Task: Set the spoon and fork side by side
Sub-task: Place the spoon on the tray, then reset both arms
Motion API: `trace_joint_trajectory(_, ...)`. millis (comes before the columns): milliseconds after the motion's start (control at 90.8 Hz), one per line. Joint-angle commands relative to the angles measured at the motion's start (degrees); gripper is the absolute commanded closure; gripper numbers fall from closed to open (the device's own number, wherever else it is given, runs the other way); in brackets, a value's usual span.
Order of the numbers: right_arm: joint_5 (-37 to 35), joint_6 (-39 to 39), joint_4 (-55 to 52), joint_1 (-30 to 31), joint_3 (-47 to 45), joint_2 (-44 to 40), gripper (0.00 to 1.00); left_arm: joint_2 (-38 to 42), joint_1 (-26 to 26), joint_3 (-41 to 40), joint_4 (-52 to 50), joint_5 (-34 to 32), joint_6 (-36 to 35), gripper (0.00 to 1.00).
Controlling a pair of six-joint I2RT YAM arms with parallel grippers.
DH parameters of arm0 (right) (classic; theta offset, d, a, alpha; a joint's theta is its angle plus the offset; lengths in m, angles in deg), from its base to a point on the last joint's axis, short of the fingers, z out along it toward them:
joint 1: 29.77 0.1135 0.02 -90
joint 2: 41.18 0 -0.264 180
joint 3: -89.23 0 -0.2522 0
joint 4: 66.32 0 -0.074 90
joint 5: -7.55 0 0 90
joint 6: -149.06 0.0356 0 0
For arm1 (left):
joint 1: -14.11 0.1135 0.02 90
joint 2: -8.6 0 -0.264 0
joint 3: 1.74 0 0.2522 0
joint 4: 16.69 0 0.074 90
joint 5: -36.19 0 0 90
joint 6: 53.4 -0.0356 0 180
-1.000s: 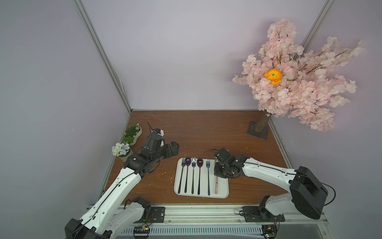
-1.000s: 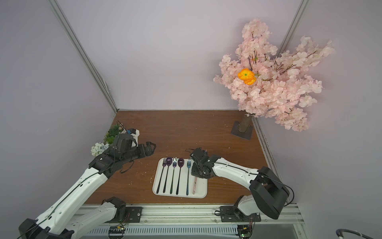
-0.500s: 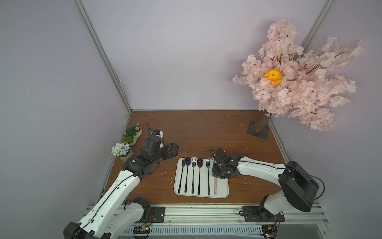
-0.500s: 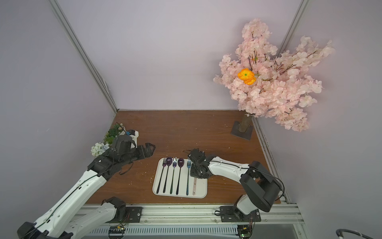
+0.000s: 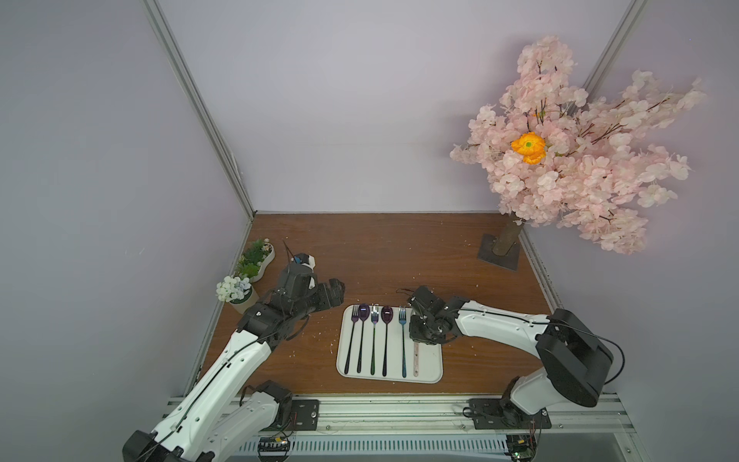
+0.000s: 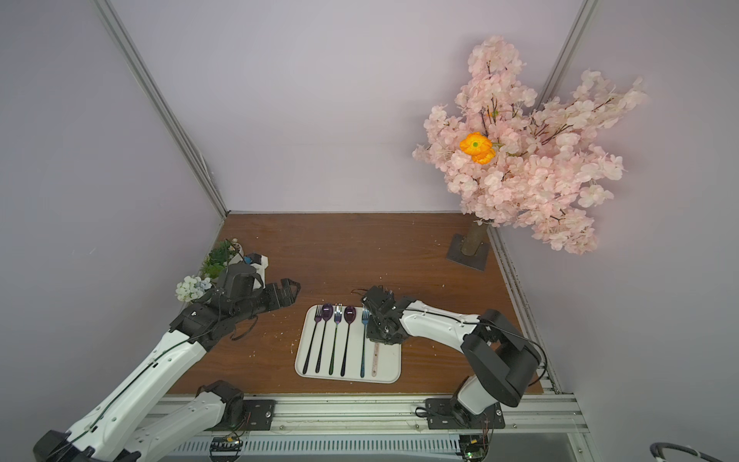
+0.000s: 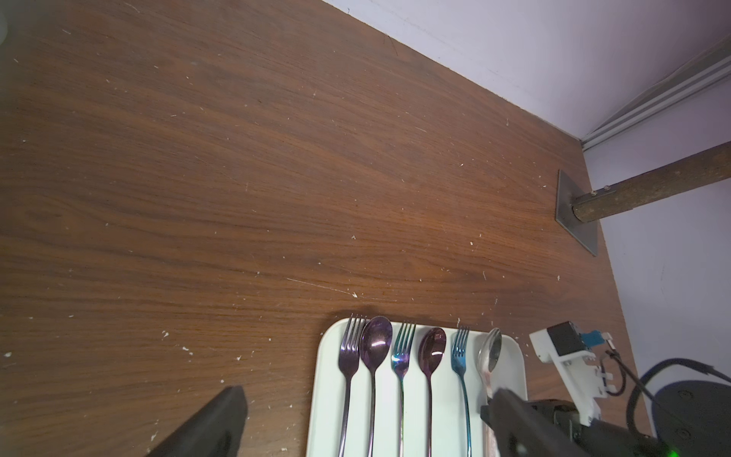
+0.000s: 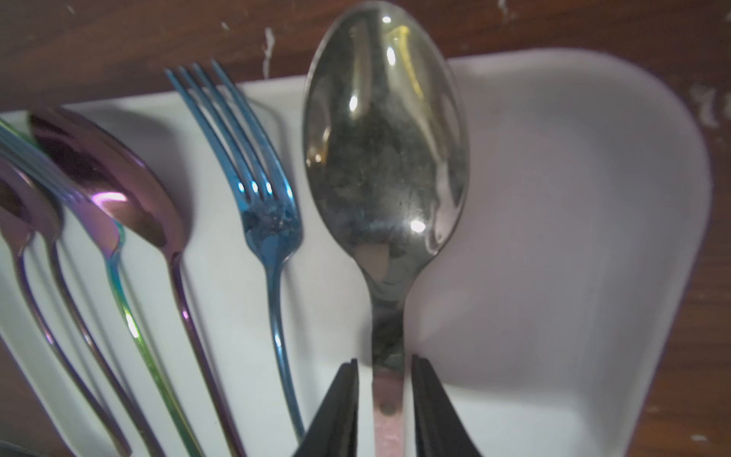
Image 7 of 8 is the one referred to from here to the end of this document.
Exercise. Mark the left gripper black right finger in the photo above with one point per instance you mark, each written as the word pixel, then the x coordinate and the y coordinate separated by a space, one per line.
pixel 521 431

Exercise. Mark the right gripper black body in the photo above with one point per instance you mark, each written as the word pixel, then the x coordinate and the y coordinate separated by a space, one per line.
pixel 599 438

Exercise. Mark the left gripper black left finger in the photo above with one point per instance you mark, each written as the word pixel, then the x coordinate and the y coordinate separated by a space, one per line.
pixel 214 430

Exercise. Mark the silver spoon pink handle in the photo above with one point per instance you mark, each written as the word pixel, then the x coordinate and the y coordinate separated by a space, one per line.
pixel 487 361

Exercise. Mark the blue fork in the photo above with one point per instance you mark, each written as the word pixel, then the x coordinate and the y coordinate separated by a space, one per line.
pixel 458 364

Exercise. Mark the purple spoon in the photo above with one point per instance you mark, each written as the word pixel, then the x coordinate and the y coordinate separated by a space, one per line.
pixel 374 347
pixel 430 356

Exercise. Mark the rainbow iridescent fork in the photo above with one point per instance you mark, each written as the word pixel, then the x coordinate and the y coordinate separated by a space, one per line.
pixel 400 360

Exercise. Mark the purple fork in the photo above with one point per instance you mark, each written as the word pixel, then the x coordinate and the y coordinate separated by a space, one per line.
pixel 348 363

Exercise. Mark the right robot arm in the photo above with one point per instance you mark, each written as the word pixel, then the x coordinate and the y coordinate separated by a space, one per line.
pixel 685 418

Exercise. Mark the white square tray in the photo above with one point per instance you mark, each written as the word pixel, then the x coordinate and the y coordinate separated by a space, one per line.
pixel 438 416

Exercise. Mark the pink cherry blossom tree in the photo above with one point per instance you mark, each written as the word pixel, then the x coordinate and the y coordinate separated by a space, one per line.
pixel 696 171

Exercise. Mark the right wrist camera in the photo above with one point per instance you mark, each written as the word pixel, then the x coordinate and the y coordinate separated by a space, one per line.
pixel 570 351

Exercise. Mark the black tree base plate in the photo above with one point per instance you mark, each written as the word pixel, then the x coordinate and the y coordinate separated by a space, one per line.
pixel 586 233

